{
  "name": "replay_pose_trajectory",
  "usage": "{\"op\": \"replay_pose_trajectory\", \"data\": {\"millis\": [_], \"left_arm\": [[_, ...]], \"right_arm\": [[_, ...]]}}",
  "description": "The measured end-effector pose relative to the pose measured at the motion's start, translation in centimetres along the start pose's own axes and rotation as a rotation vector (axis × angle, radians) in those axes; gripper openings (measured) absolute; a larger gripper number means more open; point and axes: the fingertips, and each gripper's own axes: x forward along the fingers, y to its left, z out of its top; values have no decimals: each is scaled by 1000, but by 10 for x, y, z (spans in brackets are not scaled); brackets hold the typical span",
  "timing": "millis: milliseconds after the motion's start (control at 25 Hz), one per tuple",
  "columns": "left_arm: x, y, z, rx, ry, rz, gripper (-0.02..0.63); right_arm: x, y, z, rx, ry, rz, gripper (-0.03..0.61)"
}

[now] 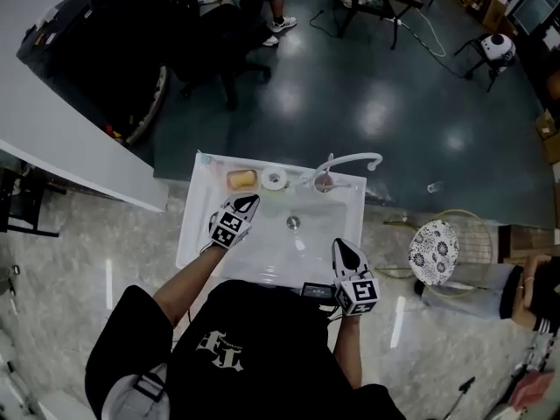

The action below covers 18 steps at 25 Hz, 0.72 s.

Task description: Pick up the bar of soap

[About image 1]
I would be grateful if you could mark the computer monitor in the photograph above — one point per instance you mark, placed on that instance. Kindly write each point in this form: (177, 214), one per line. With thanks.
(534, 9)

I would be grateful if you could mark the floral round stool seat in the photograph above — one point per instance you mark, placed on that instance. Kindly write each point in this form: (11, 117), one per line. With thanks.
(433, 252)

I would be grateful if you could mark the yellow bar of soap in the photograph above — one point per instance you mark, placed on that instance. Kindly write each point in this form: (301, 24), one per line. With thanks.
(242, 179)

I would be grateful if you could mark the person's left forearm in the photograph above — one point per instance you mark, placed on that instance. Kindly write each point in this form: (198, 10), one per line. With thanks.
(188, 284)

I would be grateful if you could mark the white round helmet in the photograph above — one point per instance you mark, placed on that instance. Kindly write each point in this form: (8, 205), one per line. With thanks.
(500, 46)

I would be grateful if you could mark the white tape roll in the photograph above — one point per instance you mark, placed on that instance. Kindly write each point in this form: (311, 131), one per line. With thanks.
(274, 178)

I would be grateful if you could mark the cardboard box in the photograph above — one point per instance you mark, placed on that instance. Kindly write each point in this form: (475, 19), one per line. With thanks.
(496, 13)

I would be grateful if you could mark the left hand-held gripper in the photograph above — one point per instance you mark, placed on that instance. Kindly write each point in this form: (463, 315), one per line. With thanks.
(227, 229)

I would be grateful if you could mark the metal sink drain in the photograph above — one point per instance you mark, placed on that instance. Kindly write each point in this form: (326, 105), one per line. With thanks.
(293, 221)

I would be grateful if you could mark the white sink basin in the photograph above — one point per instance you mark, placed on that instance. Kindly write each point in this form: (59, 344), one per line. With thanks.
(271, 243)

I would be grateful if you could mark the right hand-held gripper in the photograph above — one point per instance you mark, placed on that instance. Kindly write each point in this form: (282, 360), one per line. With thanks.
(359, 295)

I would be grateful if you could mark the black stool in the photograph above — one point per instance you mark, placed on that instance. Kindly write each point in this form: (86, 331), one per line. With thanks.
(477, 59)

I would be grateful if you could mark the white counter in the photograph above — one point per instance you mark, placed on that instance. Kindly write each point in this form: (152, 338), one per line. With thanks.
(52, 116)

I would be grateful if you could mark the person's right forearm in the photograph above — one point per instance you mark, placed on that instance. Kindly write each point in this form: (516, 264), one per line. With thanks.
(349, 348)

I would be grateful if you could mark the clear drinking glass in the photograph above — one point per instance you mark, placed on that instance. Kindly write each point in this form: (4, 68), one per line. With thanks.
(435, 186)

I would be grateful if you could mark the black office chair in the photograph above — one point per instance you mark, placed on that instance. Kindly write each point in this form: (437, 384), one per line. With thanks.
(219, 64)

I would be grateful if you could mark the white faucet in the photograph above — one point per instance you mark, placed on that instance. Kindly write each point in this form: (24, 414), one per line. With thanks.
(350, 158)

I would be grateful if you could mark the small black device box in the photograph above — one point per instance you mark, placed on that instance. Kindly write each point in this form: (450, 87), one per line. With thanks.
(317, 290)

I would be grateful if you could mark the person's black printed shirt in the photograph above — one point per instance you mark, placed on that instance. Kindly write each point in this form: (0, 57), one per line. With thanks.
(262, 357)

